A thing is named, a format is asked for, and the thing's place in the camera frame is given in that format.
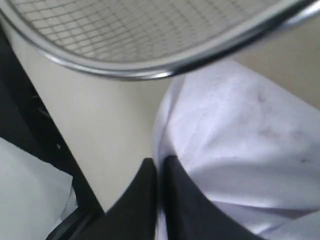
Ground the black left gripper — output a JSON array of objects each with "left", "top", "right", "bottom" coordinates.
[{"left": 0, "top": 31, "right": 104, "bottom": 240}]

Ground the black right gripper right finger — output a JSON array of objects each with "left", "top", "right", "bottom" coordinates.
[{"left": 162, "top": 155, "right": 259, "bottom": 240}]

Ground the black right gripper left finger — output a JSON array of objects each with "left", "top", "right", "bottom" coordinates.
[{"left": 47, "top": 157, "right": 159, "bottom": 240}]

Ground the oval wire mesh basket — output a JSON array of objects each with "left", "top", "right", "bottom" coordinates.
[{"left": 0, "top": 0, "right": 320, "bottom": 81}]

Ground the white t-shirt red logo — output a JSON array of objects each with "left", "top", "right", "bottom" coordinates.
[{"left": 0, "top": 58, "right": 320, "bottom": 240}]

